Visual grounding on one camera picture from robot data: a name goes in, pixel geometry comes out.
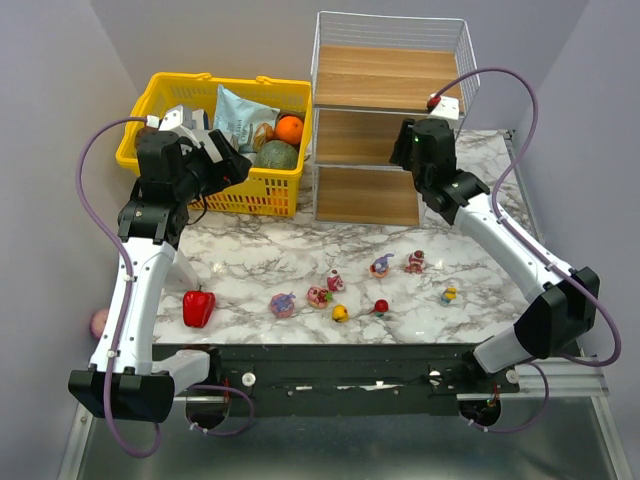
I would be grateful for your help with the pink bear toy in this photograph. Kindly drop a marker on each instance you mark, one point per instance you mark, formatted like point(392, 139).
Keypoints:
point(335, 282)

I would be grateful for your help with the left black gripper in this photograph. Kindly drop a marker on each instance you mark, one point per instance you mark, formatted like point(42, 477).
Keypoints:
point(232, 167)

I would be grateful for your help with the orange fruit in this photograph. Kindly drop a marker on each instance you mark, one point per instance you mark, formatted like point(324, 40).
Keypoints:
point(289, 129)

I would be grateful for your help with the yellow blue duck toy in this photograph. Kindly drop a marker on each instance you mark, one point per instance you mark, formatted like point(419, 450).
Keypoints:
point(448, 295)

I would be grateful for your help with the white blue box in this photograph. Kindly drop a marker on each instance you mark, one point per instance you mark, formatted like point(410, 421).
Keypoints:
point(196, 119)

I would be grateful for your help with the blue snack bag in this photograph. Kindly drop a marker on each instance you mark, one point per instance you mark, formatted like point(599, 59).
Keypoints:
point(240, 117)

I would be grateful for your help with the white plastic bottle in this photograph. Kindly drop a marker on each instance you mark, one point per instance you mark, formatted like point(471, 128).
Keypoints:
point(181, 275)

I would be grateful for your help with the white can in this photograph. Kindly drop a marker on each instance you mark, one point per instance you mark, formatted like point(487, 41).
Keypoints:
point(251, 157)

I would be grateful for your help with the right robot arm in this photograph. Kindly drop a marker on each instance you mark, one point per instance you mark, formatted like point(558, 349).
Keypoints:
point(560, 298)

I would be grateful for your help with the purple bunny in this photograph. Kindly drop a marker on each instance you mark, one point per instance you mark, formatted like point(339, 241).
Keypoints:
point(380, 267)
point(282, 305)

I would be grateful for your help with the pink ball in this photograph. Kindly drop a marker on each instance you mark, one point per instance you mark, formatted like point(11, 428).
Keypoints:
point(98, 323)

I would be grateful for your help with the red bell pepper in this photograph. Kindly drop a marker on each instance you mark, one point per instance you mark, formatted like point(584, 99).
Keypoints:
point(197, 308)

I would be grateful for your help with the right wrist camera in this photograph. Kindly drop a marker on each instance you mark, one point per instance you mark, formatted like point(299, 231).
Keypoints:
point(444, 107)

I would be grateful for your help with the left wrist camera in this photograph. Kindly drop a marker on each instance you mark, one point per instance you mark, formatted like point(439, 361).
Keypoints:
point(175, 122)

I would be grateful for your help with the brown onion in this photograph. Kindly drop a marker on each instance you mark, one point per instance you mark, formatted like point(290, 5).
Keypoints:
point(264, 133)

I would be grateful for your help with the white wire wooden shelf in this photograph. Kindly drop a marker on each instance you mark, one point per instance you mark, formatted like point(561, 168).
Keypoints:
point(369, 73)

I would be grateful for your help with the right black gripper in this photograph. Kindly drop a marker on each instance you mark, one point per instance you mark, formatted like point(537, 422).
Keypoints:
point(400, 151)

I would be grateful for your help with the red cherry toy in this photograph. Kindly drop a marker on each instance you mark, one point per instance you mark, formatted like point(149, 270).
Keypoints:
point(380, 308)

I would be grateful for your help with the green melon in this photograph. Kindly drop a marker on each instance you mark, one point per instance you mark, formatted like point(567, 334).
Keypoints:
point(278, 155)

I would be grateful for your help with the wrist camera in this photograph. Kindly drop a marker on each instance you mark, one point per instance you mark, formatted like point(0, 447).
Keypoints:
point(444, 107)
point(175, 122)

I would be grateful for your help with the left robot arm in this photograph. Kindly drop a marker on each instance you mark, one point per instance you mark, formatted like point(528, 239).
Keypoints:
point(122, 380)

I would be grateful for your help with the red white figure toy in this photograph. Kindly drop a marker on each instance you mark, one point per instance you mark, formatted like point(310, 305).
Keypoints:
point(415, 262)

